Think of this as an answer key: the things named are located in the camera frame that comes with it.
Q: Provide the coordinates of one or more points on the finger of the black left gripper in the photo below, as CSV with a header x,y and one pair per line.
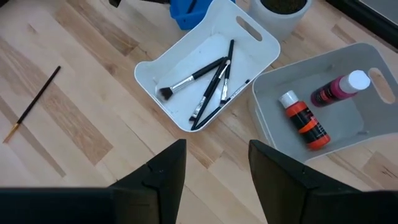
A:
x,y
115,3

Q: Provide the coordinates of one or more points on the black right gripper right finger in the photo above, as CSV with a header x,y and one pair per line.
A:
x,y
276,183

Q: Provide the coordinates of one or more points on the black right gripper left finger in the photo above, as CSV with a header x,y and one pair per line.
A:
x,y
169,180

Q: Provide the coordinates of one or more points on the long thin black paintbrush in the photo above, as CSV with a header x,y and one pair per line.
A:
x,y
191,5

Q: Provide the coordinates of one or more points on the short black silver-ferrule paintbrush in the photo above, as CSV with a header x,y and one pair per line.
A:
x,y
239,90
199,107
222,73

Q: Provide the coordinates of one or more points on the blue plastic basket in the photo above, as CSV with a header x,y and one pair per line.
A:
x,y
192,18

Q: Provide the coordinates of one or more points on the white plastic bin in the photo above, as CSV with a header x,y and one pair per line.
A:
x,y
186,46

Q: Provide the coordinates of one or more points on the grey plastic bin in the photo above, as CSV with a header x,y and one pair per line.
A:
x,y
342,127

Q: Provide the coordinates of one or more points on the wide black paintbrush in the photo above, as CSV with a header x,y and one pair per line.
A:
x,y
183,83

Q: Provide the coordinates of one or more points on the pink paint bottle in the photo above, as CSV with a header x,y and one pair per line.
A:
x,y
335,90

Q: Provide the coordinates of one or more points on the wooden paintbrush vertical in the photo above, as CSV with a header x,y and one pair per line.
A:
x,y
34,101

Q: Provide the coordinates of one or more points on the paintbrush pair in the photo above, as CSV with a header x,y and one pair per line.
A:
x,y
229,62

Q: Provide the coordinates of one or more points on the orange paint bottle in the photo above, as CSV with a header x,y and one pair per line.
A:
x,y
306,123

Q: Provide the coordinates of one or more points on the potted snake plant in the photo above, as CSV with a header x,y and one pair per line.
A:
x,y
280,21

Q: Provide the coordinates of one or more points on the black metal table frame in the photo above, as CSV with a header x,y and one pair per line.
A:
x,y
367,21

